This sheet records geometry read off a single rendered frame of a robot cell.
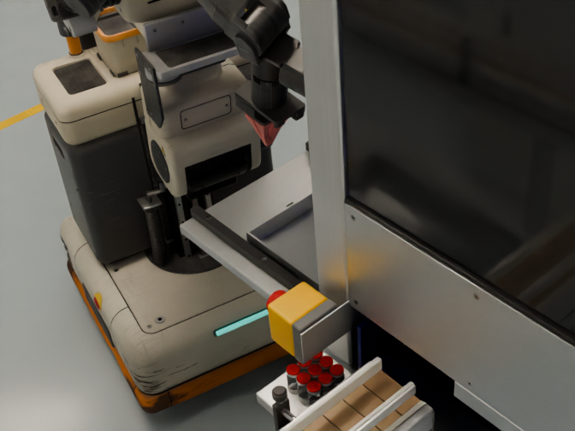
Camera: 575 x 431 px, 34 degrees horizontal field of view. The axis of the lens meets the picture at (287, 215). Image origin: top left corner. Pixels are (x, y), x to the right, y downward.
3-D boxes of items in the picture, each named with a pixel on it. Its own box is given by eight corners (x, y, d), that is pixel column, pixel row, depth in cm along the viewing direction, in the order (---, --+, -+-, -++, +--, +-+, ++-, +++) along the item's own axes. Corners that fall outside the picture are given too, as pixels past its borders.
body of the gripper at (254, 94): (275, 132, 145) (276, 95, 139) (233, 99, 150) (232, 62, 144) (306, 114, 148) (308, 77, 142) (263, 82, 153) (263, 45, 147)
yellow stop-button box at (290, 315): (340, 339, 136) (337, 304, 131) (303, 365, 132) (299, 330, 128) (305, 312, 140) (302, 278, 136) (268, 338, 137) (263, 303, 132)
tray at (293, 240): (496, 267, 156) (498, 251, 154) (387, 350, 144) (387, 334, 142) (353, 180, 177) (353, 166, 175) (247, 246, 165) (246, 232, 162)
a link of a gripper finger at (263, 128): (263, 161, 152) (263, 117, 145) (234, 138, 155) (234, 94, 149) (293, 142, 155) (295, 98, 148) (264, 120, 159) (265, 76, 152)
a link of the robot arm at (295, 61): (267, -9, 135) (230, 33, 133) (329, 23, 130) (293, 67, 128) (284, 40, 146) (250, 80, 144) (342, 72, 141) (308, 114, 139)
